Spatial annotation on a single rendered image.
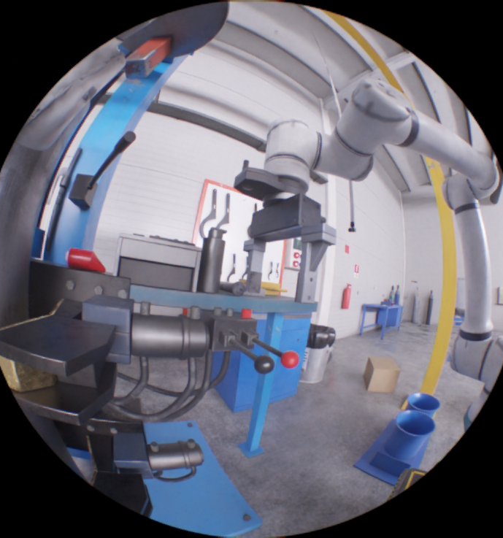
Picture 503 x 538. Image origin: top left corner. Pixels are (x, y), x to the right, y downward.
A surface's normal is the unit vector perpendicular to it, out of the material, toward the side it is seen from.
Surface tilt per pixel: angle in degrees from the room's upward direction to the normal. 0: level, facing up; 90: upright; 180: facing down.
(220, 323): 90
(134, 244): 90
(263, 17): 173
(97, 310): 90
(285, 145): 90
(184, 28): 180
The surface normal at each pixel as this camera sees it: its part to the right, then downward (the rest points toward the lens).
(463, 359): -1.00, 0.09
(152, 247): 0.52, 0.00
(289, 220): -0.84, -0.15
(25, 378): 0.96, 0.10
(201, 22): -0.12, 0.99
